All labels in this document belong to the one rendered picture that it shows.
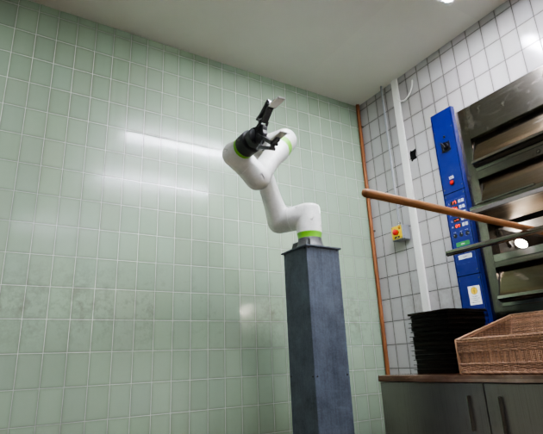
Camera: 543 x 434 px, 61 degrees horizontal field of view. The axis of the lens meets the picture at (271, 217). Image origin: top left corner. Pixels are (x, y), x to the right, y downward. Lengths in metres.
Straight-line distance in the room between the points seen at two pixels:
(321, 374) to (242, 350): 0.66
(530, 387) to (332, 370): 0.78
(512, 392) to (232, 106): 2.22
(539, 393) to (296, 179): 1.88
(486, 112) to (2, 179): 2.61
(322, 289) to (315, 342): 0.25
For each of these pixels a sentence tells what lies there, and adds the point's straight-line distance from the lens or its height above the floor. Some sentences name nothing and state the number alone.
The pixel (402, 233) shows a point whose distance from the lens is 3.13.
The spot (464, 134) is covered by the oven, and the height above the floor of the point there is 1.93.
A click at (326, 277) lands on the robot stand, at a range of 2.23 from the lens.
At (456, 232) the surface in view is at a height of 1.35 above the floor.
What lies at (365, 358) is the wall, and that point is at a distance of 3.19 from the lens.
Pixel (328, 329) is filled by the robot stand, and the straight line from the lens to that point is 2.20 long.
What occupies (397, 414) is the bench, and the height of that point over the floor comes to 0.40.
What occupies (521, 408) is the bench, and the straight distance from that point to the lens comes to 2.13.
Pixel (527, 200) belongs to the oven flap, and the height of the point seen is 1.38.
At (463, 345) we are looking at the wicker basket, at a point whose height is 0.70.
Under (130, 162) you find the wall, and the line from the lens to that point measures 2.67.
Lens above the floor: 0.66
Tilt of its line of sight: 18 degrees up
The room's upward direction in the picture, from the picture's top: 3 degrees counter-clockwise
